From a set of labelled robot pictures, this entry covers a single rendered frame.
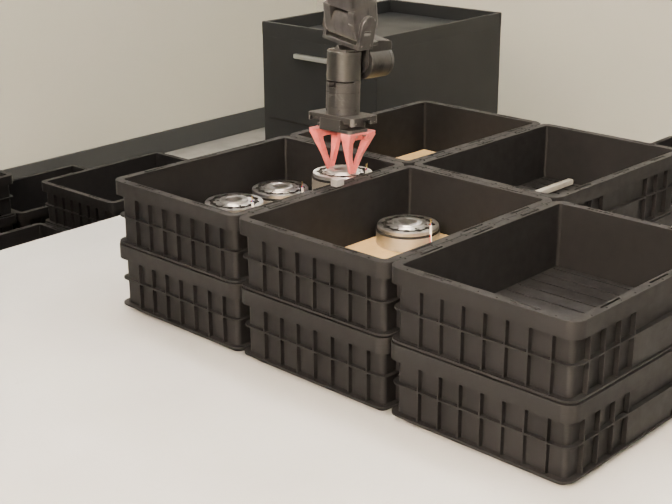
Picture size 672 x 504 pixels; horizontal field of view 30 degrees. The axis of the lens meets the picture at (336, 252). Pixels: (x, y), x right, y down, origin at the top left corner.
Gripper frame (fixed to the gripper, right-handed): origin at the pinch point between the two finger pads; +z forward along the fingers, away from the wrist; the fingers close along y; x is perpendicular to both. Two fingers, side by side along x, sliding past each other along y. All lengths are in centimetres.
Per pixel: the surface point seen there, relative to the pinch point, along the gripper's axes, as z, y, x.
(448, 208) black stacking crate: 5.2, -17.6, -7.1
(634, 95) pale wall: 37, 122, -319
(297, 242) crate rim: 2.9, -20.5, 31.6
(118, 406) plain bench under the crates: 26, -6, 53
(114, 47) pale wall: 25, 302, -186
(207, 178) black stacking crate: 4.0, 21.1, 11.3
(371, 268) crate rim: 3.5, -34.6, 31.8
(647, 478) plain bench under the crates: 25, -72, 20
